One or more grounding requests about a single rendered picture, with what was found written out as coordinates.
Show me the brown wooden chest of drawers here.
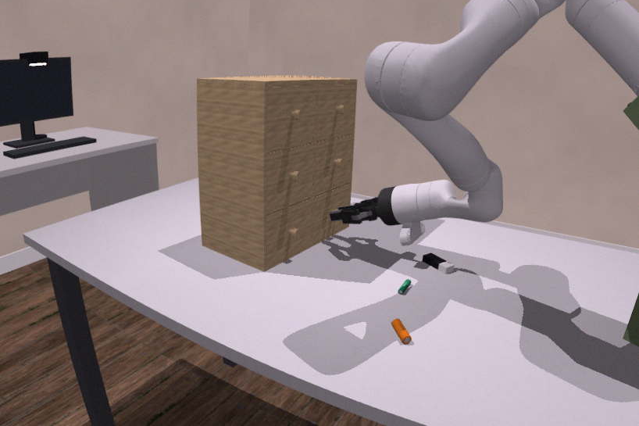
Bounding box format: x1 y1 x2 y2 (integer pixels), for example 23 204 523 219
197 75 357 272

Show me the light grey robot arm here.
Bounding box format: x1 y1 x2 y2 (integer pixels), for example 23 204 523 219
364 0 639 245

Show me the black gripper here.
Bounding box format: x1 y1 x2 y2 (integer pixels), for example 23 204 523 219
329 186 400 226

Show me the orange battery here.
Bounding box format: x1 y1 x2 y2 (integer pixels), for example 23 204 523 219
391 318 412 344

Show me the green aaa battery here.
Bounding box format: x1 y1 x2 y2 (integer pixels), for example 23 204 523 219
398 279 411 295

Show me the brown wooden drawer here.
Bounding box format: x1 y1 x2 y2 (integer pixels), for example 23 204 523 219
266 198 312 267
266 142 313 210
266 84 316 148
315 134 352 192
312 183 349 243
316 83 355 137

